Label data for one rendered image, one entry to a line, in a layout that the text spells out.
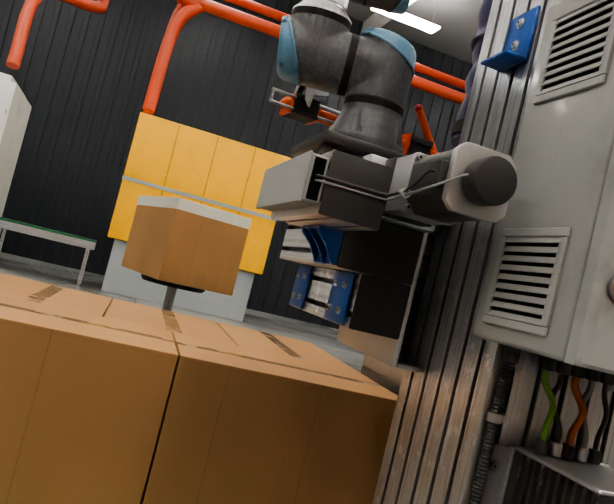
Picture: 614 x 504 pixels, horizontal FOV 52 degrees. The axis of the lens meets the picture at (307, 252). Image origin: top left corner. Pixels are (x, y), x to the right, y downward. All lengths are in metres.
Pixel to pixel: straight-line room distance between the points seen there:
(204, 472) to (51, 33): 11.46
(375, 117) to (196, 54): 11.53
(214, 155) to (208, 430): 7.66
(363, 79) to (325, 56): 0.08
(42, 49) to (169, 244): 9.79
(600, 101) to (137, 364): 1.11
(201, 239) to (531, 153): 2.39
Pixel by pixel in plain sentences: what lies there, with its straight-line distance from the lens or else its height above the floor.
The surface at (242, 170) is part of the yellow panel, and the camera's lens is 9.10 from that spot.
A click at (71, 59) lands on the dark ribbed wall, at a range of 12.56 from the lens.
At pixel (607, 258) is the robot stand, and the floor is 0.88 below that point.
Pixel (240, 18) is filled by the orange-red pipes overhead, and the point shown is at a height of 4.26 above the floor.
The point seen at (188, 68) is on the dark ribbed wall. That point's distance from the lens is 12.61.
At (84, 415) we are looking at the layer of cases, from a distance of 1.55.
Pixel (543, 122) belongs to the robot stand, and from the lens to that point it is 0.89.
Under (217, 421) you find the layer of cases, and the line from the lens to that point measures 1.56.
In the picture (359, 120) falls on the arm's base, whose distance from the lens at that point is 1.18.
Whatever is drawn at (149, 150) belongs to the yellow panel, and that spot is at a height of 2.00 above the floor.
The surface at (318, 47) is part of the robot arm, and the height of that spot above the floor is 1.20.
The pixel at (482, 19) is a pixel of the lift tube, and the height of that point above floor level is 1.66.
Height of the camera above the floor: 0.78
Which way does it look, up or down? 3 degrees up
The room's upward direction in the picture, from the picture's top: 14 degrees clockwise
